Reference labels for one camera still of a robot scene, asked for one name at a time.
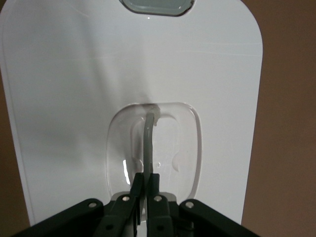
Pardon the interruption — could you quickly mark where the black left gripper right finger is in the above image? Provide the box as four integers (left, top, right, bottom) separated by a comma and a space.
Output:
147, 173, 257, 237

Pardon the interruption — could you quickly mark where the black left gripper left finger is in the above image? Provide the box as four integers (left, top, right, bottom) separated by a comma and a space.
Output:
14, 172, 146, 237

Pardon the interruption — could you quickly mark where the white plastic cutting board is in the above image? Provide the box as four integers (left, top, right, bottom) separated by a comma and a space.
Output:
0, 0, 264, 227

